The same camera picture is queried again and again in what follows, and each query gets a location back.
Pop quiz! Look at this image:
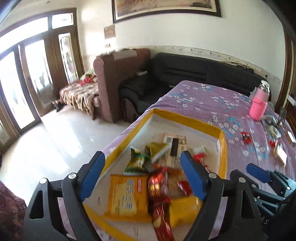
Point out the green yellow snack packet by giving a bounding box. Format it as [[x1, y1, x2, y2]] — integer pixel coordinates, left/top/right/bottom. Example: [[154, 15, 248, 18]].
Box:
[[123, 146, 150, 176]]

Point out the purple floral tablecloth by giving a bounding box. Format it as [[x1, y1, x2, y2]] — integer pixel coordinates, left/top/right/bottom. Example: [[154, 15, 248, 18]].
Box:
[[56, 79, 296, 241]]

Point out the black sofa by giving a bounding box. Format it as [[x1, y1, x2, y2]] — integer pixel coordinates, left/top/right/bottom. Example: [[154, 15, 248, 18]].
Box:
[[118, 53, 263, 123]]

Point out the patterned daybed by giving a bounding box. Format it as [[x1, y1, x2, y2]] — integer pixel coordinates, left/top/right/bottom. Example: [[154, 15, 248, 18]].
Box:
[[59, 69, 101, 120]]

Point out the white red candy packet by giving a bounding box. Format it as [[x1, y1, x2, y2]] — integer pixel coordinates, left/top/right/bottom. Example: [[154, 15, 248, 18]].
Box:
[[193, 146, 209, 172]]

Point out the brown armchair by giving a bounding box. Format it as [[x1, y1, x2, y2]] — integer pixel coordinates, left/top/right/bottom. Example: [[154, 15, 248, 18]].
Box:
[[93, 48, 151, 123]]

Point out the red foil snack stick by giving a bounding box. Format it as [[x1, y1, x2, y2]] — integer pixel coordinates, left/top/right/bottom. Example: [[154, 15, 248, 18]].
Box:
[[148, 168, 175, 240]]

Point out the gold foil snack packet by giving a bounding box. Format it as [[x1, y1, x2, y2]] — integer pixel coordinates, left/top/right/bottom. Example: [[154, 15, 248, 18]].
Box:
[[169, 196, 203, 228]]

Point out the yellow rimmed white tray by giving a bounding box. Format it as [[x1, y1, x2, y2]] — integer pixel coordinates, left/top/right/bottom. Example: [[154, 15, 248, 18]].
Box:
[[83, 108, 228, 240]]

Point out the yellow boxed snack packet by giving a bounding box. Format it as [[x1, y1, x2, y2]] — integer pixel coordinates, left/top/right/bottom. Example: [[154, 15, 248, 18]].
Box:
[[273, 143, 287, 167]]

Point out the pink sleeved thermos bottle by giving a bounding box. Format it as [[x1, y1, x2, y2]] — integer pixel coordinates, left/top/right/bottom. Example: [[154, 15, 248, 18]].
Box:
[[249, 80, 270, 121]]

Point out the small red wall sign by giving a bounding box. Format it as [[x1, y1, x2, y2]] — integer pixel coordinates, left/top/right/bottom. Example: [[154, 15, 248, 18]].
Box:
[[104, 25, 116, 39]]

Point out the wooden glass door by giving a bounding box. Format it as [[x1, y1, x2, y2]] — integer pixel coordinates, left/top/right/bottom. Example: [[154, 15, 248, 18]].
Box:
[[1, 8, 84, 154]]

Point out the small red candy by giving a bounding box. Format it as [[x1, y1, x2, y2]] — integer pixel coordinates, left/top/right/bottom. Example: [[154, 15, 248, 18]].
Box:
[[241, 132, 253, 144]]

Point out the framed wall painting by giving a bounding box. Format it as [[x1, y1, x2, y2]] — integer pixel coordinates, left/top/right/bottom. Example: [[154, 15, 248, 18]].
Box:
[[111, 0, 221, 23]]

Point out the large yellow snack bag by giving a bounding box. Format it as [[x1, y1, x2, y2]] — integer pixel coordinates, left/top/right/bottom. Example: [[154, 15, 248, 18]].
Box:
[[103, 174, 151, 223]]

